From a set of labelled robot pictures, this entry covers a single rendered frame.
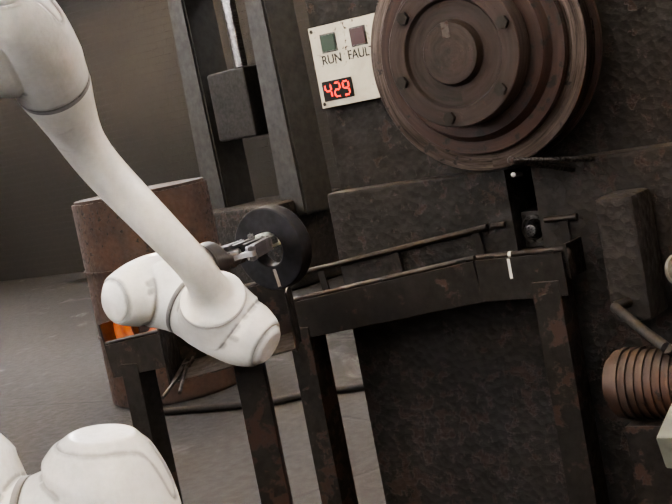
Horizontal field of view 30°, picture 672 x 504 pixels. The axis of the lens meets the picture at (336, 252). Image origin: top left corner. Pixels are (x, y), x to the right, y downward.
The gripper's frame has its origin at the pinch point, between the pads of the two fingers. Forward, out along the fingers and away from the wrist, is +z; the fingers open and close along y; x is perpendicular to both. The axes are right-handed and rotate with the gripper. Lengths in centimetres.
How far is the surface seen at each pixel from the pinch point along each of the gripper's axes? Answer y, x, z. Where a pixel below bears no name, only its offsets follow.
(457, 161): 18.2, 3.9, 40.6
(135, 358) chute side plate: -81, -32, 38
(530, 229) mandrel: 26, -13, 51
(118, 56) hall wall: -652, 72, 655
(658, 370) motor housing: 59, -35, 23
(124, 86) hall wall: -652, 45, 654
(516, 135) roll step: 33, 7, 39
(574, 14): 48, 27, 42
